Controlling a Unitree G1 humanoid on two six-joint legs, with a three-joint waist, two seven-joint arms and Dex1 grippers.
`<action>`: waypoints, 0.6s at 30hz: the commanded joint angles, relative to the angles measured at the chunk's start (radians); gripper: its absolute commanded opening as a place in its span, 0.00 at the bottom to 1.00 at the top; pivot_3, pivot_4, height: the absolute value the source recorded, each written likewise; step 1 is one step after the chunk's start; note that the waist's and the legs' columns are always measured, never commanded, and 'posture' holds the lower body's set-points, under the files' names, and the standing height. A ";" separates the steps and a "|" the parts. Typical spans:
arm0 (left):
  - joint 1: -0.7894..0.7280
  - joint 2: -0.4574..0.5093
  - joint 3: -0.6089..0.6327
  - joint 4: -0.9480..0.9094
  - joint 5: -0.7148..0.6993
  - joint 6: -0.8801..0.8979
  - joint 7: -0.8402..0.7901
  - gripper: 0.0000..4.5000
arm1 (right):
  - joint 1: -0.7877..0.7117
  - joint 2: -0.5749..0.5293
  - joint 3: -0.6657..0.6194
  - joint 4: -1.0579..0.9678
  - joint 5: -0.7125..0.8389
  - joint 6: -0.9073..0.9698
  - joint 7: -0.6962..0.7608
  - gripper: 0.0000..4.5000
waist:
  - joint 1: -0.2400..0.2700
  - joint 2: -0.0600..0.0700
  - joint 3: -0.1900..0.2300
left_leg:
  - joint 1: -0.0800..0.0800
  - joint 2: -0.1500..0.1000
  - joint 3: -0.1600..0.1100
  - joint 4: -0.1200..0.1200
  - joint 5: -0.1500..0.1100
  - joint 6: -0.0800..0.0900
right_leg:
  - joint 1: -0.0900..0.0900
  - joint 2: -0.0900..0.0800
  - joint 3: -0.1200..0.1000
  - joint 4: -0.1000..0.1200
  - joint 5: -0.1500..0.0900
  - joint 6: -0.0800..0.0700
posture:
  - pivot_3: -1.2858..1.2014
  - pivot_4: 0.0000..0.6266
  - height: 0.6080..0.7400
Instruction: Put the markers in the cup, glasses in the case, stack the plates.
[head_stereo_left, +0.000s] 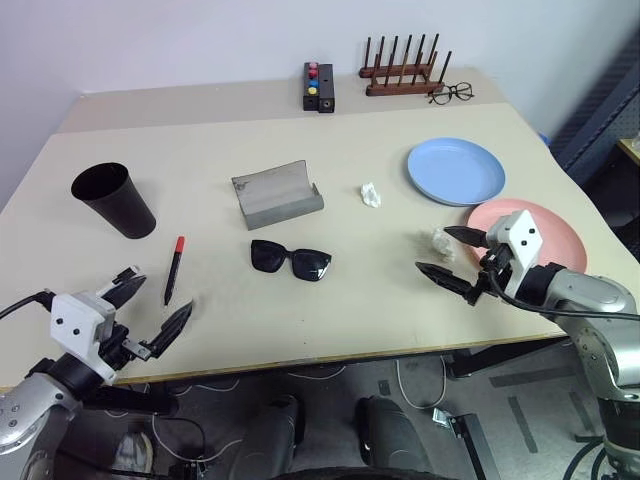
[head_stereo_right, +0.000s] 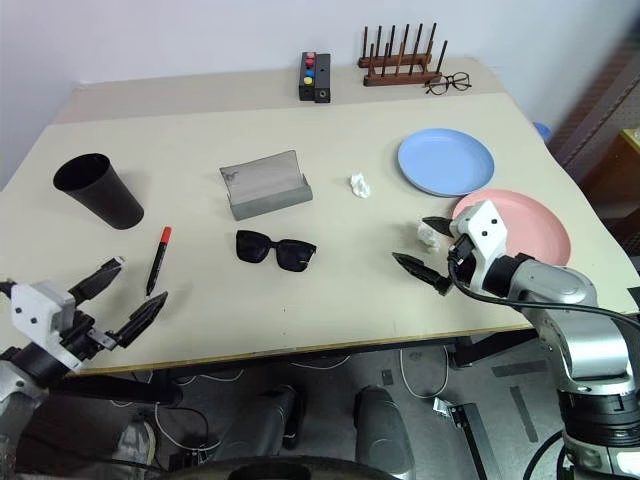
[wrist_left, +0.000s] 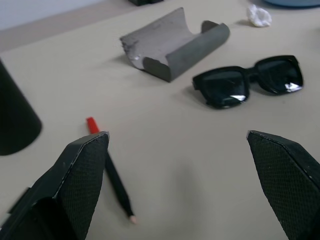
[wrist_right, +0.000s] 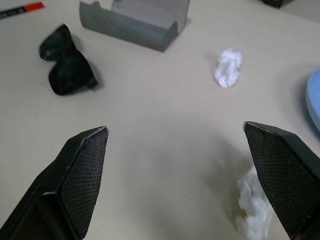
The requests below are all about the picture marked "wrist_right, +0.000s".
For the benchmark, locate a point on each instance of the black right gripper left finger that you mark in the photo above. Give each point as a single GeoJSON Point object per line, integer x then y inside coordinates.
{"type": "Point", "coordinates": [62, 187]}

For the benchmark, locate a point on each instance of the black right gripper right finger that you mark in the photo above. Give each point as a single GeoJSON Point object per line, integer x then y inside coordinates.
{"type": "Point", "coordinates": [282, 175]}

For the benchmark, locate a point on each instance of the black sunglasses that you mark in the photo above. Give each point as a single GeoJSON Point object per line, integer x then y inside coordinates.
{"type": "Point", "coordinates": [70, 70]}

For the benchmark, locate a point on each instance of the crumpled white paper ball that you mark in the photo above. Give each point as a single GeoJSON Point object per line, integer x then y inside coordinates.
{"type": "Point", "coordinates": [228, 67]}
{"type": "Point", "coordinates": [252, 207]}

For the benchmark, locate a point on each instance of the blue plate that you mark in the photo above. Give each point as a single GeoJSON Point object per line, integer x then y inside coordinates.
{"type": "Point", "coordinates": [313, 100]}

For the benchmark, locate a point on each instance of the plain black box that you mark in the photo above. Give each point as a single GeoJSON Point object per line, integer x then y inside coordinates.
{"type": "Point", "coordinates": [275, 2]}

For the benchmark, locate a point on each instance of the red and black pen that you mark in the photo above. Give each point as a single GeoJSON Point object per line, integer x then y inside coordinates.
{"type": "Point", "coordinates": [25, 8]}

